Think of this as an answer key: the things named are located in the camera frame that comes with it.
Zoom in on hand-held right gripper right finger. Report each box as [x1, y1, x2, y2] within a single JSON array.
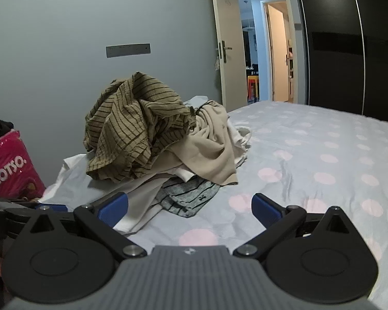
[[233, 193, 359, 260]]

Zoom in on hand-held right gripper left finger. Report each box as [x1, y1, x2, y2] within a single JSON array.
[[27, 192, 147, 260]]

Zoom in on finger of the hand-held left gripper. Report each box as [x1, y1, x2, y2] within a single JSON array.
[[5, 204, 68, 233]]

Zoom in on olive striped pants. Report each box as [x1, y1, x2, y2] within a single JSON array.
[[83, 72, 198, 181]]

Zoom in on pink plastic bag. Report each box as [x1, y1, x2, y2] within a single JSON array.
[[0, 130, 46, 199]]

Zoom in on grey striped garment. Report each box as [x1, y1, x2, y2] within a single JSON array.
[[155, 177, 220, 218]]

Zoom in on beige garment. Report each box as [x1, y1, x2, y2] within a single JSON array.
[[149, 101, 239, 186]]

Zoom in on red stool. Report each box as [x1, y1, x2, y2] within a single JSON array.
[[247, 75, 260, 102]]

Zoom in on cream hallway door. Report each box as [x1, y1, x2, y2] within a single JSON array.
[[267, 4, 293, 102]]

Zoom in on black wardrobe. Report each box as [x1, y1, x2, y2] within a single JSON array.
[[293, 0, 388, 125]]

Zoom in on cream bedroom door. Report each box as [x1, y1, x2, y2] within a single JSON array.
[[208, 0, 249, 110]]

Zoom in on metal door handle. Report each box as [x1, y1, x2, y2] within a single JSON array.
[[217, 40, 233, 63]]

